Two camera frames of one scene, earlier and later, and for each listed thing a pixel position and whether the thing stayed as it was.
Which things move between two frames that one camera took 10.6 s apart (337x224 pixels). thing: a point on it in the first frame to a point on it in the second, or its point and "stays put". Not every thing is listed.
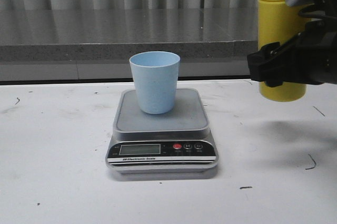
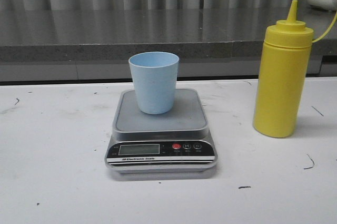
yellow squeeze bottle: (278, 21) to (282, 100)
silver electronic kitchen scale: (177, 144) stays put
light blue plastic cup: (156, 75) stays put
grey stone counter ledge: (115, 34) stays put
